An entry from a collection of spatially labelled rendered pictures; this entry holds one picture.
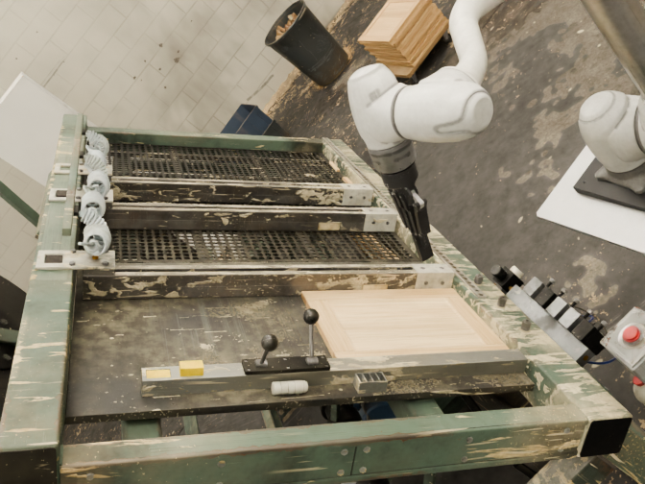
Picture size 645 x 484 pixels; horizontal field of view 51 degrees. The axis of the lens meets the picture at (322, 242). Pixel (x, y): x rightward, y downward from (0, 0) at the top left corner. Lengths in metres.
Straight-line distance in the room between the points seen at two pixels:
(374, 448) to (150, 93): 5.84
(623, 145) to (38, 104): 4.32
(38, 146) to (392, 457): 4.44
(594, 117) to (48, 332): 1.48
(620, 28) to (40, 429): 1.46
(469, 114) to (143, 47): 5.89
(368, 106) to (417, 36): 3.78
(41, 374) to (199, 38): 5.83
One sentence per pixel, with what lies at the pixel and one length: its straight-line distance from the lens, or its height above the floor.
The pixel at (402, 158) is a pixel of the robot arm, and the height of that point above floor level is 1.58.
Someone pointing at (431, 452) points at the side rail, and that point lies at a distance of 1.50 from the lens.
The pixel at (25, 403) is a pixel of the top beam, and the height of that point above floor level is 1.88.
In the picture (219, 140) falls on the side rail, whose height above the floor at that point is 1.32.
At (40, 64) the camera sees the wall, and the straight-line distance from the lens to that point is 6.86.
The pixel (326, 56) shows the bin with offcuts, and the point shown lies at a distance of 6.28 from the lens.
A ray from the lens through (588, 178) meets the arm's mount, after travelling 2.27.
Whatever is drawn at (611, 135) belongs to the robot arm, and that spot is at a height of 0.98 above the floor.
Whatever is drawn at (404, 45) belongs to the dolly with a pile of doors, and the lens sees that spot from 5.03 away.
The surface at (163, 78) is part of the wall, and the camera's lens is 6.99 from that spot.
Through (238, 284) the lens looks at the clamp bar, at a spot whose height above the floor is 1.45.
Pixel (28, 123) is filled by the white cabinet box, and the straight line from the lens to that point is 5.49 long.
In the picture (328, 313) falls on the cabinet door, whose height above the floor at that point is 1.25.
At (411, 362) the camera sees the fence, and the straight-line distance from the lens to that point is 1.68.
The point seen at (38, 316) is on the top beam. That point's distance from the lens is 1.64.
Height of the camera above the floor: 2.26
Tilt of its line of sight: 29 degrees down
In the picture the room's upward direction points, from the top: 52 degrees counter-clockwise
